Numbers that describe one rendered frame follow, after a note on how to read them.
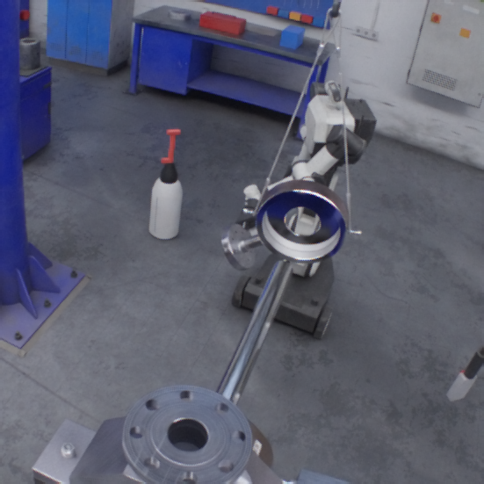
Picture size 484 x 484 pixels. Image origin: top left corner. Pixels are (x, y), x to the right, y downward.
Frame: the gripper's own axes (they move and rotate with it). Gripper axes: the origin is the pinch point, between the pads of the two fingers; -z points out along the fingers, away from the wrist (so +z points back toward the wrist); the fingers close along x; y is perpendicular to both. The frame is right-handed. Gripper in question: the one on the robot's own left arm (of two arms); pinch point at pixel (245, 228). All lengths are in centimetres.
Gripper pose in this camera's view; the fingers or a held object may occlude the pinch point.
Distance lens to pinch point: 252.0
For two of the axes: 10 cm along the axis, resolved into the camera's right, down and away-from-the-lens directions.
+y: 5.4, 7.2, 4.4
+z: 2.3, -6.2, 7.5
